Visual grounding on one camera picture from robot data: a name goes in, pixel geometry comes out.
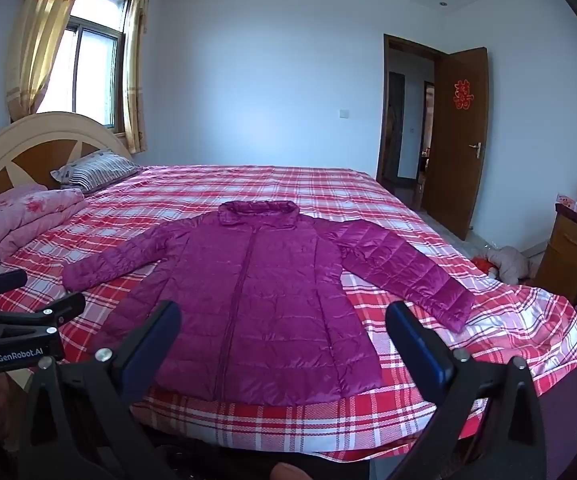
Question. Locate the wide yellow curtain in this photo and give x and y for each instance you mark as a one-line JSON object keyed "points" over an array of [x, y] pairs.
{"points": [[33, 60]]}

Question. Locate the cream wooden bed headboard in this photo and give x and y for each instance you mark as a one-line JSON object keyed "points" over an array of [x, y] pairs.
{"points": [[43, 125]]}

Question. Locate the window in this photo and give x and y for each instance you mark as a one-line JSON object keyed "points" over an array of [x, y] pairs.
{"points": [[93, 75]]}

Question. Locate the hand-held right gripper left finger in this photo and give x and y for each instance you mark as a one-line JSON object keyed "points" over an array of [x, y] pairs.
{"points": [[153, 345]]}

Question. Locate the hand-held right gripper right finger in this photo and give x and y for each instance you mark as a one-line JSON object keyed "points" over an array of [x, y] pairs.
{"points": [[418, 350]]}

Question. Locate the purple down jacket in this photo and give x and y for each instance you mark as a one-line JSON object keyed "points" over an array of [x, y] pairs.
{"points": [[268, 300]]}

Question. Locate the brown door frame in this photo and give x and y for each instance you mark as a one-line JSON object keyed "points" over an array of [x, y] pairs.
{"points": [[383, 110]]}

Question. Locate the red paper door decoration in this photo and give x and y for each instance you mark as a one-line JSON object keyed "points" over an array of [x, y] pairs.
{"points": [[462, 94]]}

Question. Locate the wooden dresser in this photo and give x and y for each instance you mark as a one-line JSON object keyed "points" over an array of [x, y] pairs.
{"points": [[568, 245]]}

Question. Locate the pink floral quilt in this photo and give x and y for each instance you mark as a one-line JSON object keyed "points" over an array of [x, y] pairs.
{"points": [[13, 225]]}

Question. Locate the narrow yellow curtain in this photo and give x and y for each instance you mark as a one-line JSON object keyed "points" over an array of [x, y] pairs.
{"points": [[133, 85]]}

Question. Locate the bed with red plaid sheet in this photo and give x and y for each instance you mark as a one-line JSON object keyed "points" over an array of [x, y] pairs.
{"points": [[368, 200]]}

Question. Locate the brown wooden door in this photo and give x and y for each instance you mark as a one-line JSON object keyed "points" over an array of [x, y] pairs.
{"points": [[453, 170]]}

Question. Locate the striped pillow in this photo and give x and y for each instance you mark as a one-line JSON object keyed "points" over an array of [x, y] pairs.
{"points": [[98, 170]]}

